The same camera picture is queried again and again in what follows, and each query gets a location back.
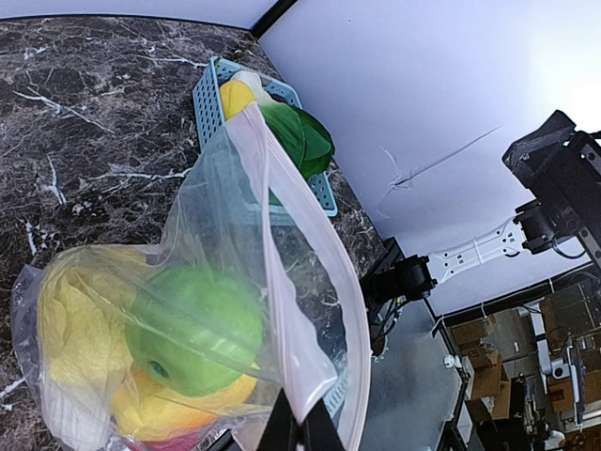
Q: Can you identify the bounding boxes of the light blue plastic basket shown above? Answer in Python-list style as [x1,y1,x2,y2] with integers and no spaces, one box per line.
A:
[193,56,338,218]

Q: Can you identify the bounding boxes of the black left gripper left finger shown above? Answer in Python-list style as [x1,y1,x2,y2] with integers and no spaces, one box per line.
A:
[256,389,302,451]

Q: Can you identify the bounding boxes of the cardboard boxes in background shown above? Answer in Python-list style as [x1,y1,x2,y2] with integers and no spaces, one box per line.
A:
[451,275,600,429]

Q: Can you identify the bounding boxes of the green apple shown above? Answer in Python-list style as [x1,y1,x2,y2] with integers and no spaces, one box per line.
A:
[125,267,263,397]

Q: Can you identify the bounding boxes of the right black frame post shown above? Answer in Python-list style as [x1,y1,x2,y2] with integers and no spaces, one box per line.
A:
[249,0,297,39]

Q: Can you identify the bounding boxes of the clear zip top bag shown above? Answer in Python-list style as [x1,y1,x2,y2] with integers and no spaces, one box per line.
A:
[11,103,370,450]

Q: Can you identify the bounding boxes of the yellow white napa cabbage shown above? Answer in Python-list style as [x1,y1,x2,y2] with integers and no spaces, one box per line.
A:
[37,248,135,450]

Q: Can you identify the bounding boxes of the red apple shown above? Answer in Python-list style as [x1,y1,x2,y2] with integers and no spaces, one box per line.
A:
[137,431,202,451]

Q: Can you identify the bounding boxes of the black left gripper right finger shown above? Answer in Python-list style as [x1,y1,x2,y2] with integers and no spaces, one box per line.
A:
[300,399,345,451]

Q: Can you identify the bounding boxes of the orange yellow mango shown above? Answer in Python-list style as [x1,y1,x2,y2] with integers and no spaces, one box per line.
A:
[111,366,257,442]

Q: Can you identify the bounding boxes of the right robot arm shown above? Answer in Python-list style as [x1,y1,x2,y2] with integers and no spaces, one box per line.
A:
[361,110,600,328]

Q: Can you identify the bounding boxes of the yellow lemon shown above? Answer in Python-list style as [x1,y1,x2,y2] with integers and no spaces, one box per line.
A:
[220,80,256,120]

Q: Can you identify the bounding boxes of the green leafy vegetable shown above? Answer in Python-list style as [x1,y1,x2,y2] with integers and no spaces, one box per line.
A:
[234,70,334,182]

